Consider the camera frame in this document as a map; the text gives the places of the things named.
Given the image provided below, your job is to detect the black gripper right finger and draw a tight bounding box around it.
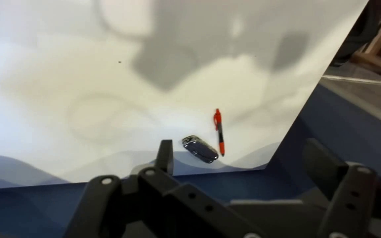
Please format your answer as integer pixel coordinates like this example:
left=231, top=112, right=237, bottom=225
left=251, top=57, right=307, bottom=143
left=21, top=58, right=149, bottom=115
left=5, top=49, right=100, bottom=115
left=304, top=137, right=378, bottom=238

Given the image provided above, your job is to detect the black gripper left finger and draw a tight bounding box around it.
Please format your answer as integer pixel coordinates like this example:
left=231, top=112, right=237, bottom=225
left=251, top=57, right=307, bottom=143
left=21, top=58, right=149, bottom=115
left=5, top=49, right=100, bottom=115
left=63, top=139, right=262, bottom=238

